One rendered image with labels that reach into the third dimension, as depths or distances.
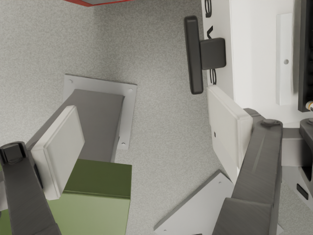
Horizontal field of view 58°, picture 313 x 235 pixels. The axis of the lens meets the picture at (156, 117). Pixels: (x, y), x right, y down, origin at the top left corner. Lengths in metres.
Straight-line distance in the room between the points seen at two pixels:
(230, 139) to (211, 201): 1.29
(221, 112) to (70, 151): 0.09
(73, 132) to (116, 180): 0.24
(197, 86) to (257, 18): 0.13
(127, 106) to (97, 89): 0.14
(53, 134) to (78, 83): 1.06
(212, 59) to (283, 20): 0.12
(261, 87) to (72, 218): 0.30
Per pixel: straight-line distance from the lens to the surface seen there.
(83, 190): 0.40
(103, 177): 0.43
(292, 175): 1.02
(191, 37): 0.27
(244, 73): 0.27
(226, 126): 0.16
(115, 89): 1.20
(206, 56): 0.28
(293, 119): 0.42
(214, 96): 0.18
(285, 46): 0.37
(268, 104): 0.39
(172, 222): 1.49
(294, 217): 1.72
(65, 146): 0.17
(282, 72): 0.38
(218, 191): 1.43
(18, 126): 1.36
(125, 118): 1.23
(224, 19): 0.28
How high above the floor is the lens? 1.18
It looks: 71 degrees down
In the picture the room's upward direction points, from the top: 169 degrees clockwise
